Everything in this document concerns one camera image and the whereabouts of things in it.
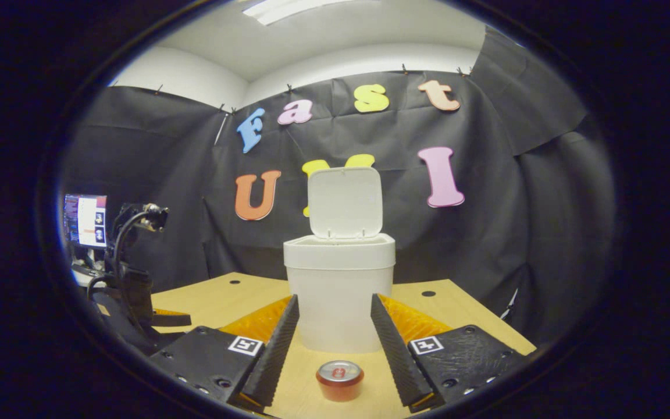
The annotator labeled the computer monitor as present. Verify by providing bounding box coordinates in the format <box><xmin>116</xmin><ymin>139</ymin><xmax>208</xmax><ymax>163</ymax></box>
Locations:
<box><xmin>63</xmin><ymin>194</ymin><xmax>109</xmax><ymax>250</ymax></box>

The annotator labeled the ceiling light panel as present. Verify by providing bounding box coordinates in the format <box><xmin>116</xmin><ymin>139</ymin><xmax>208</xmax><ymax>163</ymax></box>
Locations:
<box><xmin>242</xmin><ymin>0</ymin><xmax>370</xmax><ymax>26</ymax></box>

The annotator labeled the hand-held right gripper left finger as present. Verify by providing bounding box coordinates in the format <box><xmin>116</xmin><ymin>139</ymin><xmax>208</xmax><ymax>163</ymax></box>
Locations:
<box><xmin>148</xmin><ymin>294</ymin><xmax>301</xmax><ymax>409</ymax></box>

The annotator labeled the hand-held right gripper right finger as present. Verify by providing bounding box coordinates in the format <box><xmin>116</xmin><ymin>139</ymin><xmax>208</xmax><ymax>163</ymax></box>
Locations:
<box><xmin>370</xmin><ymin>293</ymin><xmax>532</xmax><ymax>415</ymax></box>

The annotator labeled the white desktop garbage bin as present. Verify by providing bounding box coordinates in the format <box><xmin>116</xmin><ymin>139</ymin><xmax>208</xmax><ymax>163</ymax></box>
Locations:
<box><xmin>283</xmin><ymin>167</ymin><xmax>397</xmax><ymax>354</ymax></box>

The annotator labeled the white side desk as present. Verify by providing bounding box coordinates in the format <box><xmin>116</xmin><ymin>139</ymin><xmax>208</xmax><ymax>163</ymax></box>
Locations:
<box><xmin>70</xmin><ymin>263</ymin><xmax>106</xmax><ymax>287</ymax></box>

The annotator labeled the black cable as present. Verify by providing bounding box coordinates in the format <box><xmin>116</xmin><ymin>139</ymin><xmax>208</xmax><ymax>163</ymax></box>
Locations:
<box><xmin>111</xmin><ymin>211</ymin><xmax>152</xmax><ymax>279</ymax></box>

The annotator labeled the red pop can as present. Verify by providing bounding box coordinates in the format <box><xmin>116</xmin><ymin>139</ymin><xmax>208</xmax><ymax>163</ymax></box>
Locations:
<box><xmin>316</xmin><ymin>360</ymin><xmax>365</xmax><ymax>402</ymax></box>

